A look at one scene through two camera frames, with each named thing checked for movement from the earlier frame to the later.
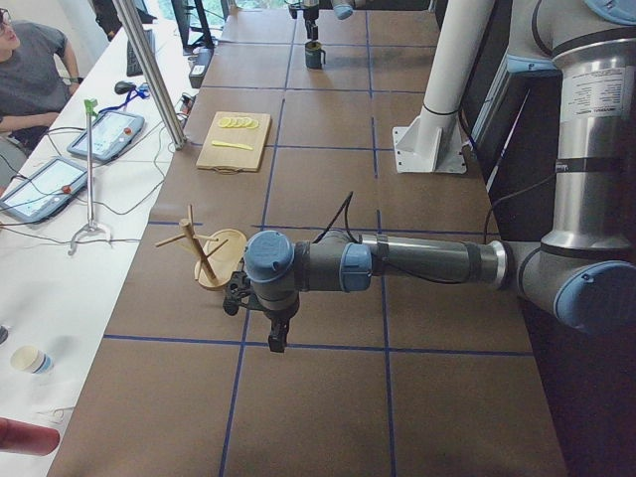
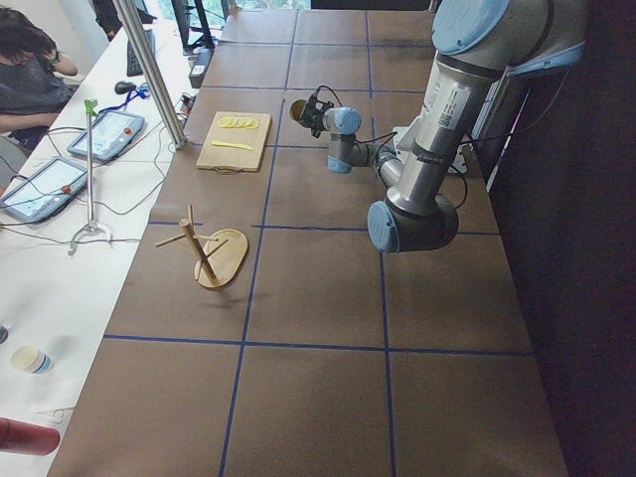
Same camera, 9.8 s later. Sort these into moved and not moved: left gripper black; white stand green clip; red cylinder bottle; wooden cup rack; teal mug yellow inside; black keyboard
Moved: left gripper black; teal mug yellow inside
Not moved: black keyboard; red cylinder bottle; white stand green clip; wooden cup rack
